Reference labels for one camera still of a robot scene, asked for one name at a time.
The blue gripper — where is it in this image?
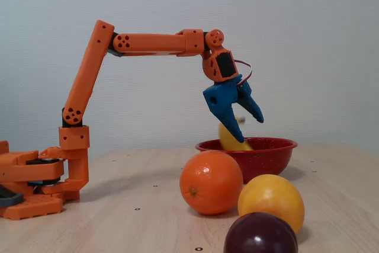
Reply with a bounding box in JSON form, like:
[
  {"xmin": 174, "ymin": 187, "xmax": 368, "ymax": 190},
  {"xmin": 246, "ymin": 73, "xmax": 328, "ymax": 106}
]
[{"xmin": 203, "ymin": 74, "xmax": 265, "ymax": 144}]

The yellow banana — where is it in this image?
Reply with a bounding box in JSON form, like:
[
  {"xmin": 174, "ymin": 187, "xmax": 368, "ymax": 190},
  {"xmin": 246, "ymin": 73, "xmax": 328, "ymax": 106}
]
[{"xmin": 218, "ymin": 115, "xmax": 254, "ymax": 152}]

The orange robot base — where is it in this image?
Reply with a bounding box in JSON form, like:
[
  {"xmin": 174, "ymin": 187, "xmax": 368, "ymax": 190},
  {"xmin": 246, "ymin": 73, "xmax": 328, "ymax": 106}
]
[{"xmin": 0, "ymin": 140, "xmax": 66, "ymax": 221}]

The red speckled bowl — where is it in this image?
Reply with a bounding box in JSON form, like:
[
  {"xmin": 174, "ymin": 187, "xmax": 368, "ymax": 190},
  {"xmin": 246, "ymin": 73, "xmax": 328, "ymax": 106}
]
[{"xmin": 195, "ymin": 137, "xmax": 298, "ymax": 184}]

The orange fruit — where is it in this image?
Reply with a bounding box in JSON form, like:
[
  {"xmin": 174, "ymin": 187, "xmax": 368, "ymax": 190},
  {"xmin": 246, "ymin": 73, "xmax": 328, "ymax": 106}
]
[{"xmin": 179, "ymin": 150, "xmax": 244, "ymax": 216}]

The yellow round fruit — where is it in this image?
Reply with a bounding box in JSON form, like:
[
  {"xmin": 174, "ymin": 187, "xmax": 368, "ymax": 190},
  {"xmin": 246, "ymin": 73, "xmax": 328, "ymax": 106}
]
[{"xmin": 237, "ymin": 174, "xmax": 306, "ymax": 235}]

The dark purple plum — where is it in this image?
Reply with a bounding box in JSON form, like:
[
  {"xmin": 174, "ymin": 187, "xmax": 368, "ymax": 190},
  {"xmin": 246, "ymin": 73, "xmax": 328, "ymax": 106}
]
[{"xmin": 223, "ymin": 212, "xmax": 299, "ymax": 253}]

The grey table clamp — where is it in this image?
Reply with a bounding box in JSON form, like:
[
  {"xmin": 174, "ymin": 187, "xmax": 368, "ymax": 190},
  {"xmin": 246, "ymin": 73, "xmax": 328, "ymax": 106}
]
[{"xmin": 0, "ymin": 184, "xmax": 24, "ymax": 208}]

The red white black cable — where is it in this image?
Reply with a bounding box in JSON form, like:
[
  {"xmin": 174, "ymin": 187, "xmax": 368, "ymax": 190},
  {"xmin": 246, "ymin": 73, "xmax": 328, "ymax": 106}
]
[{"xmin": 233, "ymin": 60, "xmax": 255, "ymax": 89}]

